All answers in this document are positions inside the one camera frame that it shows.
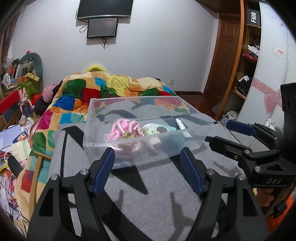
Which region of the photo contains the wooden door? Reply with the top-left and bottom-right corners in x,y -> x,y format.
204,14 -> 240,118

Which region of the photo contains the hand holding right gripper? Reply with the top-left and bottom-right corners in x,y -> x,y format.
256,188 -> 274,207

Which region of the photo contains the white wardrobe sliding door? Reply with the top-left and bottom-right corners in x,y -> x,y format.
237,1 -> 295,128

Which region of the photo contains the small wall monitor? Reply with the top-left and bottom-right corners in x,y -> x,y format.
87,18 -> 118,39

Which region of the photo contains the large wall television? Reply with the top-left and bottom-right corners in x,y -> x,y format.
77,0 -> 133,19

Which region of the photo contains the pink knit hat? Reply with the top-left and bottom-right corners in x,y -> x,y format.
42,83 -> 58,103

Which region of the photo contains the teal round container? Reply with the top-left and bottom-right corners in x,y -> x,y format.
156,125 -> 185,149

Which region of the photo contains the clear plastic storage box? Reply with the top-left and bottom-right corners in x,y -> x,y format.
83,96 -> 214,169

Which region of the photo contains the striped red curtain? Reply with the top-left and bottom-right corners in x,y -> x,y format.
1,17 -> 17,74

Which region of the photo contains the white ointment tube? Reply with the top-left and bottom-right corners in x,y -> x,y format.
176,118 -> 192,138

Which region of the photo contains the red box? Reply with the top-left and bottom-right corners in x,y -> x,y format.
0,90 -> 20,114

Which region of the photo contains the yellow plush pillow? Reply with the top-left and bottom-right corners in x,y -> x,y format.
85,65 -> 107,73

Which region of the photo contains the pink white rope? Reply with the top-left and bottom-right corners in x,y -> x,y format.
105,117 -> 144,158

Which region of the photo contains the blue white booklet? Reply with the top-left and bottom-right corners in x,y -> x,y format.
0,125 -> 28,150

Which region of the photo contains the wooden shelf unit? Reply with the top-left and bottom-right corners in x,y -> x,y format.
231,1 -> 261,113

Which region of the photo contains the colourful patchwork quilt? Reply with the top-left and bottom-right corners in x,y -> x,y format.
15,72 -> 175,220

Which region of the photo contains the small brown card packet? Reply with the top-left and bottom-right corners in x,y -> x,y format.
121,132 -> 136,140

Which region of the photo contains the pink bunny toy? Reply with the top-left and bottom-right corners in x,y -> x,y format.
18,88 -> 34,118

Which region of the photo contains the wooden chair back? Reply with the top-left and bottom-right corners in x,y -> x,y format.
29,151 -> 53,220

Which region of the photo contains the grey green neck pillow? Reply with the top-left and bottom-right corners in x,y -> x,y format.
21,52 -> 43,79

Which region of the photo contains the white green-label bottle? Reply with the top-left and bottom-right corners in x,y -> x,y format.
141,123 -> 163,150

